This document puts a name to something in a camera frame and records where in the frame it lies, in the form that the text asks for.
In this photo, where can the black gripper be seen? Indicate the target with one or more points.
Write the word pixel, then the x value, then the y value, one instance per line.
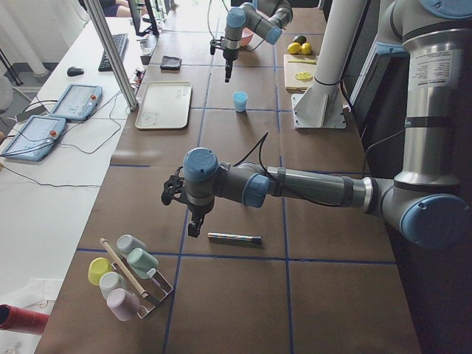
pixel 230 54
pixel 198 209

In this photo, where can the light blue cup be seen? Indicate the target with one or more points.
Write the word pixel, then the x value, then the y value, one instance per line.
pixel 240 100

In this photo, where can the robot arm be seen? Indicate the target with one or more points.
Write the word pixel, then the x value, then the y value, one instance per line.
pixel 420 201
pixel 264 18

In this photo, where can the green cup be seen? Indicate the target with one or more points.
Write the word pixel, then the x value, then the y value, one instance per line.
pixel 141 262

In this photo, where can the grey cup upper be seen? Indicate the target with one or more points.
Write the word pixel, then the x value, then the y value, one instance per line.
pixel 127 243

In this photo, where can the metal cup rack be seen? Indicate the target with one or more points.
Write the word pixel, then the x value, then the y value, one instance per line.
pixel 152 291

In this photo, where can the white cup lower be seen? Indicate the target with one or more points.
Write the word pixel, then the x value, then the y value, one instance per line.
pixel 111 281

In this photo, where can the yellow cup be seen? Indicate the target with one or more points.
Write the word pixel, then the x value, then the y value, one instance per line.
pixel 97 268

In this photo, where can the pink cup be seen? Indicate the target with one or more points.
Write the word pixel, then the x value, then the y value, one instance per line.
pixel 123 304

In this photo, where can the pink bowl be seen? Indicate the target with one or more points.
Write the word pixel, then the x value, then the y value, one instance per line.
pixel 246 37

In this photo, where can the grey folded cloth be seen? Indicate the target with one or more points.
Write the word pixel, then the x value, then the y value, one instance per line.
pixel 170 63

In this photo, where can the yellow lemon lower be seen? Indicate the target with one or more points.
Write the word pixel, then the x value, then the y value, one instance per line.
pixel 294 48

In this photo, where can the yellow lemon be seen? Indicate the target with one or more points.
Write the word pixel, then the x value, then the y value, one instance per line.
pixel 294 48
pixel 306 48

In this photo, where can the wooden cutting board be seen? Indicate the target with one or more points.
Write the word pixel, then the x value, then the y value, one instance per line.
pixel 298 63

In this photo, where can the green avocado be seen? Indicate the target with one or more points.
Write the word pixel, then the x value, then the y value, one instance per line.
pixel 300 39

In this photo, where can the lemon slices stack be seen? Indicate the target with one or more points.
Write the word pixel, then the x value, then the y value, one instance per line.
pixel 303 76

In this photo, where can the cream bear tray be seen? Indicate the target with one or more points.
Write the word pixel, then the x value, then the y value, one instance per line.
pixel 164 106

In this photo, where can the yellow lemon upper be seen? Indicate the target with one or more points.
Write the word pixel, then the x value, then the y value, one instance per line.
pixel 306 48

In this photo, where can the black computer mouse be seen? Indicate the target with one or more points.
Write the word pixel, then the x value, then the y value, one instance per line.
pixel 74 71

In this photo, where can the teach pendant far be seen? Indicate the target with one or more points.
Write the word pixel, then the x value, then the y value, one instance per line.
pixel 78 102

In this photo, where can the teach pendant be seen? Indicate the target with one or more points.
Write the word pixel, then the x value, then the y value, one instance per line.
pixel 36 139
pixel 78 102

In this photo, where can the teach pendant near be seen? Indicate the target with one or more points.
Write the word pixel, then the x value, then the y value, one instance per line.
pixel 36 139

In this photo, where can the red cylinder object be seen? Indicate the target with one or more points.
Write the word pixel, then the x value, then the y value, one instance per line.
pixel 22 320

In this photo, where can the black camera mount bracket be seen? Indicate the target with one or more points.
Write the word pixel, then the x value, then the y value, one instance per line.
pixel 174 189

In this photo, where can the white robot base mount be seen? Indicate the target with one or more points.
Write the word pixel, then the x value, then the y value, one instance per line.
pixel 321 105

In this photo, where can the aluminium frame post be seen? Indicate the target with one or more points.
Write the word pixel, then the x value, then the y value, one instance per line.
pixel 98 19

